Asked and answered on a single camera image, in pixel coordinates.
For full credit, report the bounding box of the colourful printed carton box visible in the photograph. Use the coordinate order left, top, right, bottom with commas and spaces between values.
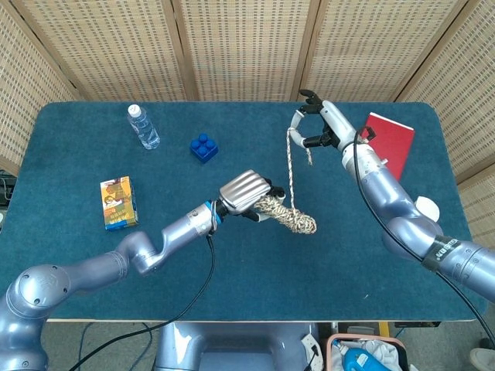
99, 175, 141, 232

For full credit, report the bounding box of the clear plastic water bottle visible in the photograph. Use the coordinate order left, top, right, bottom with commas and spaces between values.
127, 104, 161, 151

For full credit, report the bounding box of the blue-grey robot torso base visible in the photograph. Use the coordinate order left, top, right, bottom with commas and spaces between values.
153, 322, 322, 371

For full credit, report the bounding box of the beige braided rope bundle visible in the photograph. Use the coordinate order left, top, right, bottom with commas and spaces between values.
257, 129, 318, 236

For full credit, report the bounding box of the white paper cup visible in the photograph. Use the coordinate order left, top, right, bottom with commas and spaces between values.
414, 196, 441, 223

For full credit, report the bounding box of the white cloth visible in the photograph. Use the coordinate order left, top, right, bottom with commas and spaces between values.
332, 335, 401, 371

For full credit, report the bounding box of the blue toy building block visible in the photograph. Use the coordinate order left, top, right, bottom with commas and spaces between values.
189, 133, 220, 165

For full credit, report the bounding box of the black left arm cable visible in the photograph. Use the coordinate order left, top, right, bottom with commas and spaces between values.
61, 231, 217, 371

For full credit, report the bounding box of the black equipment with cables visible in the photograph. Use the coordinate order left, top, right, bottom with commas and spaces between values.
0, 169, 19, 206

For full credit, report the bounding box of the blue plastic bottle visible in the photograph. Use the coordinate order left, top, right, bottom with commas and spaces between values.
340, 345, 382, 371

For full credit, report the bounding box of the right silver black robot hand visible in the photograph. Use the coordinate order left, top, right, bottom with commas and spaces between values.
288, 89, 359, 152

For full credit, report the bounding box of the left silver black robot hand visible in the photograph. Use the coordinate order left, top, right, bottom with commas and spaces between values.
216, 168, 287, 223

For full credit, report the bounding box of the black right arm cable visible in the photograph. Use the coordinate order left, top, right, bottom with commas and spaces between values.
354, 125, 495, 349

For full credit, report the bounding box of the white power strip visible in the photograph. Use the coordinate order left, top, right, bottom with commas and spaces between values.
301, 334, 324, 366

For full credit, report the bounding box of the pink plastic basket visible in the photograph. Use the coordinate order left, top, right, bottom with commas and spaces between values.
326, 332, 411, 371

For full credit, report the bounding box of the red notebook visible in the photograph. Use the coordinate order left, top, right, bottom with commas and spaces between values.
357, 111, 416, 182

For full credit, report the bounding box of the white shoe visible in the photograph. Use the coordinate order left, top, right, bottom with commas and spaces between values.
469, 347, 495, 371

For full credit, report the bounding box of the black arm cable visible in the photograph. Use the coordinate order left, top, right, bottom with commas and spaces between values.
61, 231, 217, 371
354, 125, 495, 349

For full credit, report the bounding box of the woven bamboo folding screen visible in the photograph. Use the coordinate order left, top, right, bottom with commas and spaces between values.
0, 0, 495, 240

